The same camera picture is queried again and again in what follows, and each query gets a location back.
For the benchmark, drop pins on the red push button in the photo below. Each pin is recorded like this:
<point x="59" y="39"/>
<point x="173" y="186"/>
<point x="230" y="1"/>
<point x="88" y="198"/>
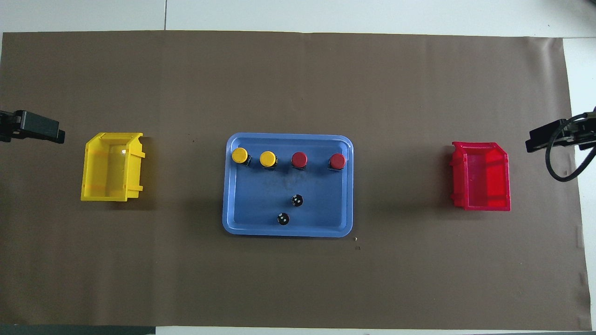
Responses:
<point x="337" y="161"/>
<point x="299" y="159"/>

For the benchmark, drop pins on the blue plastic tray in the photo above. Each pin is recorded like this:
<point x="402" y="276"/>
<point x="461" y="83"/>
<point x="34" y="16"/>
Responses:
<point x="321" y="204"/>

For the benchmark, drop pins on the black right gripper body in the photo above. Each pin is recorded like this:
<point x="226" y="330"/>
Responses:
<point x="584" y="132"/>

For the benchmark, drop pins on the yellow plastic bin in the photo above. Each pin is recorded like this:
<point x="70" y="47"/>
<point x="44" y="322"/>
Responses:
<point x="109" y="170"/>

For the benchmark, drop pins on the yellow push button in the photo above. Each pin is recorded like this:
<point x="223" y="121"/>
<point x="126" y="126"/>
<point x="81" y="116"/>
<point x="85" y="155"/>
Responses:
<point x="240" y="155"/>
<point x="267" y="158"/>

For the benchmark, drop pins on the black cylindrical capacitor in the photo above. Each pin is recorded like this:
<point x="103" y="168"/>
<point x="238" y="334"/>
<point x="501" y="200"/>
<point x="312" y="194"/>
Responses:
<point x="297" y="200"/>
<point x="283" y="218"/>

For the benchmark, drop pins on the red plastic bin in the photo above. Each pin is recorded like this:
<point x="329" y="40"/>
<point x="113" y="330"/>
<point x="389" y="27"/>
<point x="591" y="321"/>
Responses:
<point x="484" y="179"/>

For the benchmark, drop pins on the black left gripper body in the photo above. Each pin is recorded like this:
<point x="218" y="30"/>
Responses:
<point x="10" y="125"/>

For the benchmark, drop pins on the brown paper table mat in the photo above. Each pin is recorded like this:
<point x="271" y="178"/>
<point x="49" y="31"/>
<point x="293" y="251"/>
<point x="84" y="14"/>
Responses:
<point x="298" y="279"/>

